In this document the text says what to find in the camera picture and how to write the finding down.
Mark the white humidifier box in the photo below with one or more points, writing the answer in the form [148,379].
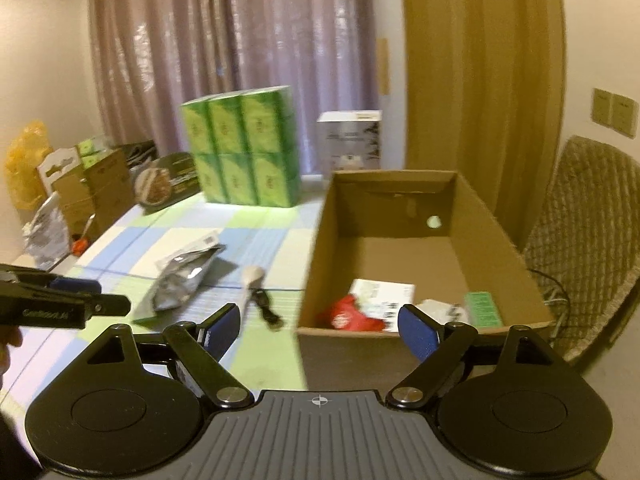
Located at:
[349,140]

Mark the wooden door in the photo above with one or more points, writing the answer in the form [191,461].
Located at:
[485,90]

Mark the small green box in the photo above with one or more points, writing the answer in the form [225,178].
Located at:
[482,310]

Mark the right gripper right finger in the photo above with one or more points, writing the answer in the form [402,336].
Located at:
[440,350]

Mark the red packet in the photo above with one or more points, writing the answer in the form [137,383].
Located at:
[344,314]

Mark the green tissue pack bundle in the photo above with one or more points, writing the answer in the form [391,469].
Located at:
[244,146]

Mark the yellow plastic bag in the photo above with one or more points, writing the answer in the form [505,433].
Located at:
[23,158]

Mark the cream plastic spoon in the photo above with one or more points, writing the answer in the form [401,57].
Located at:
[251,278]

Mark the brown cardboard box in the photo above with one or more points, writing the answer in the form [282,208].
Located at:
[425,228]

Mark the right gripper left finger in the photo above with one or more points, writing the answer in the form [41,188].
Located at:
[200,347]

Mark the silver bag at table edge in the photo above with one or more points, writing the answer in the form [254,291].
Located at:
[47,238]

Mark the left hand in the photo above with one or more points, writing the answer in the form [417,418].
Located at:
[10,337]

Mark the purple curtain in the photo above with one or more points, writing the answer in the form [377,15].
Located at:
[150,56]

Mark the silver foil bag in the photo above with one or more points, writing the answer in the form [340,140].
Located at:
[182,274]

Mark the brown cardboard carton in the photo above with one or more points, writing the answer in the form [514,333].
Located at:
[102,191]

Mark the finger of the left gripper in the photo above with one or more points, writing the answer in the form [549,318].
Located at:
[107,304]
[76,285]

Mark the double wall socket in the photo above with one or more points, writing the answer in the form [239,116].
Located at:
[614,111]

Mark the green white medicine box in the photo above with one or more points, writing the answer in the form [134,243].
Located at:
[382,300]

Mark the wooden wall strip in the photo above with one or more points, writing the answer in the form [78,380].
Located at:
[383,66]

